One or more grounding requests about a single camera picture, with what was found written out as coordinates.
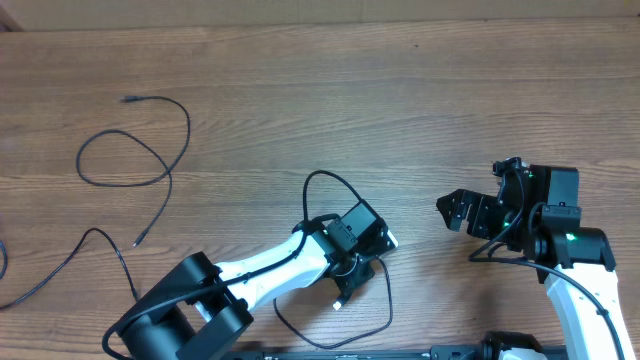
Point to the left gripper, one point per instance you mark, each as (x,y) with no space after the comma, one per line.
(363,273)

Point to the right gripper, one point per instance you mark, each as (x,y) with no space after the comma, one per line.
(480,205)

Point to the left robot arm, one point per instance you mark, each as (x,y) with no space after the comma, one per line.
(200,309)

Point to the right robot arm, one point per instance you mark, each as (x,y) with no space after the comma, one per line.
(534,221)

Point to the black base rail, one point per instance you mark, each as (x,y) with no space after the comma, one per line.
(495,345)

